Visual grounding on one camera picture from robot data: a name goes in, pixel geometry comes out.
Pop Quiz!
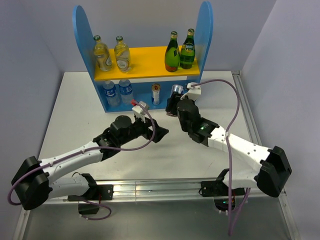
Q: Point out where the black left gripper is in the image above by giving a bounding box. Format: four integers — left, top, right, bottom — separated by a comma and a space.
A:
118, 113, 168, 146

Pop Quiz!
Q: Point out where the Red Bull can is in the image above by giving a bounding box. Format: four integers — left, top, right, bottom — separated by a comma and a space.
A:
171, 84, 184, 97
151, 83, 161, 105

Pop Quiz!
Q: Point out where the green Perrier bottle yellow label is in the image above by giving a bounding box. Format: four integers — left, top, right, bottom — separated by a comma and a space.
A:
180, 28, 196, 70

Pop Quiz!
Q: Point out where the clear Chang water bottle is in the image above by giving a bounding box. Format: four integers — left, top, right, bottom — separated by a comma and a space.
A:
114, 35, 131, 72

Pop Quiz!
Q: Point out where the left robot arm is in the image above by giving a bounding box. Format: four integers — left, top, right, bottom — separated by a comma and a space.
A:
7, 115, 169, 210

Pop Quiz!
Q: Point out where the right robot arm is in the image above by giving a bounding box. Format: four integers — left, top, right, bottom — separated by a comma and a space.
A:
165, 92, 292, 198

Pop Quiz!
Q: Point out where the blue shelf yellow board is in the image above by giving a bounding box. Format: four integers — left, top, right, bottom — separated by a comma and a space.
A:
72, 1, 214, 113

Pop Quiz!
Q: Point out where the plastic water bottle blue label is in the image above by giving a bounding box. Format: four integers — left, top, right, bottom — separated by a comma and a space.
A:
103, 80, 120, 107

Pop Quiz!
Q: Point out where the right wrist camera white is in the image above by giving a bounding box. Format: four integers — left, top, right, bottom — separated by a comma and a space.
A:
180, 82, 202, 102

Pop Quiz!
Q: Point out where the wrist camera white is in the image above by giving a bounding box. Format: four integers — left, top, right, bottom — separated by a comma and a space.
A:
131, 99, 150, 122
180, 82, 202, 102

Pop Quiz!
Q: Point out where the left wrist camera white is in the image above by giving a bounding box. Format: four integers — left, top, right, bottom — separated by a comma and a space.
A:
131, 99, 150, 122

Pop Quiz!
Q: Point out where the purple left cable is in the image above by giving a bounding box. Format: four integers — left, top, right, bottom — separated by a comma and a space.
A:
7, 101, 158, 221

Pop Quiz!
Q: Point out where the purple cable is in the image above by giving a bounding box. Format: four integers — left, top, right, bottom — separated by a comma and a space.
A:
189, 79, 252, 237
7, 101, 158, 221

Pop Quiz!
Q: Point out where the aluminium frame rail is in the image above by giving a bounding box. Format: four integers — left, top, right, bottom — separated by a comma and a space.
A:
12, 70, 301, 240

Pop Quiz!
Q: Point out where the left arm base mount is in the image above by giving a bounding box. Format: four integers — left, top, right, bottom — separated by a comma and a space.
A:
67, 184, 114, 216

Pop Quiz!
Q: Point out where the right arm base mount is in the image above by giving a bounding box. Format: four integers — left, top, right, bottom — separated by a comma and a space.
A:
198, 180, 245, 212

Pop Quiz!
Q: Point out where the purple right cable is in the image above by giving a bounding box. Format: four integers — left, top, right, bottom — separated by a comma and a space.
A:
189, 79, 252, 237

